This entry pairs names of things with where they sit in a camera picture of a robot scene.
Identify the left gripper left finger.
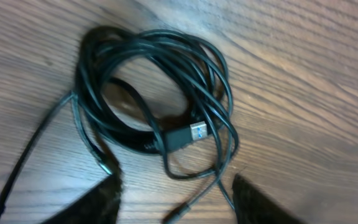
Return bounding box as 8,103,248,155
42,175,122,224

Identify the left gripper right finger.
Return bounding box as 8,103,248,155
232,174,304,224

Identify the black audio cable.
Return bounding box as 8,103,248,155
0,91,239,224

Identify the black USB cable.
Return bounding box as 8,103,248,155
70,25,241,181

